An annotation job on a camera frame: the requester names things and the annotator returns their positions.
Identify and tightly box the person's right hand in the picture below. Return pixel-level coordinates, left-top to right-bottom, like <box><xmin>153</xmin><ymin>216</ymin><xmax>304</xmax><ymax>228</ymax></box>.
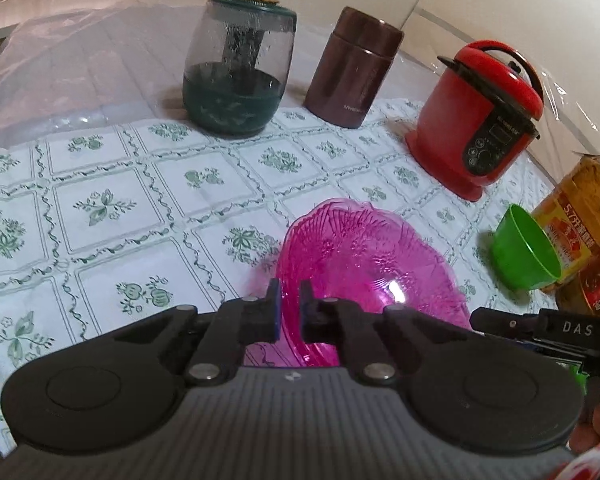
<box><xmin>569</xmin><ymin>404</ymin><xmax>600</xmax><ymax>454</ymax></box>

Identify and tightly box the red label oil bottle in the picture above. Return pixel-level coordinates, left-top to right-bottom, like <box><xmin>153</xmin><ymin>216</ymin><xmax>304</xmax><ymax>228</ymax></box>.
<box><xmin>555</xmin><ymin>253</ymin><xmax>600</xmax><ymax>318</ymax></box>

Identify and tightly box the green floral tablecloth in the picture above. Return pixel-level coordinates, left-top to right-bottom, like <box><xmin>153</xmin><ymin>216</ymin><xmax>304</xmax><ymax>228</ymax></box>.
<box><xmin>0</xmin><ymin>94</ymin><xmax>556</xmax><ymax>456</ymax></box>

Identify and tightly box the yellow label oil bottle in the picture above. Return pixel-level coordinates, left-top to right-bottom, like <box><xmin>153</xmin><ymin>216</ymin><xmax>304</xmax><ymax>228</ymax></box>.
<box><xmin>531</xmin><ymin>154</ymin><xmax>600</xmax><ymax>292</ymax></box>

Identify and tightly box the green glass jar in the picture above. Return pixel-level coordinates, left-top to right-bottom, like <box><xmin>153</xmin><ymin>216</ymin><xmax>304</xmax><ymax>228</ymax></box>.
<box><xmin>183</xmin><ymin>0</ymin><xmax>297</xmax><ymax>138</ymax></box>

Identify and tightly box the red electric pressure cooker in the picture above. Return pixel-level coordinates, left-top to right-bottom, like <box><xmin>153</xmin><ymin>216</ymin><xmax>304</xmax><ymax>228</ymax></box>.
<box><xmin>405</xmin><ymin>40</ymin><xmax>544</xmax><ymax>202</ymax></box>

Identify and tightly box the pink plate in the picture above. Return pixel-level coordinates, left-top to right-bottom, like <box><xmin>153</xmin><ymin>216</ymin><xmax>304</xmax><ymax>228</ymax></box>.
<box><xmin>244</xmin><ymin>198</ymin><xmax>469</xmax><ymax>366</ymax></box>

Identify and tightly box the green bowl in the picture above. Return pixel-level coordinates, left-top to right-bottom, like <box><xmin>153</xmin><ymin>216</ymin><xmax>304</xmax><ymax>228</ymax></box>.
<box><xmin>557</xmin><ymin>360</ymin><xmax>588</xmax><ymax>393</ymax></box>
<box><xmin>490</xmin><ymin>204</ymin><xmax>562</xmax><ymax>290</ymax></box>

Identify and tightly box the maroon thermos jar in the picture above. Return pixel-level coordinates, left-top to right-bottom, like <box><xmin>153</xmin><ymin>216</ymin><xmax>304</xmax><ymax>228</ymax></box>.
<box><xmin>303</xmin><ymin>6</ymin><xmax>404</xmax><ymax>129</ymax></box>

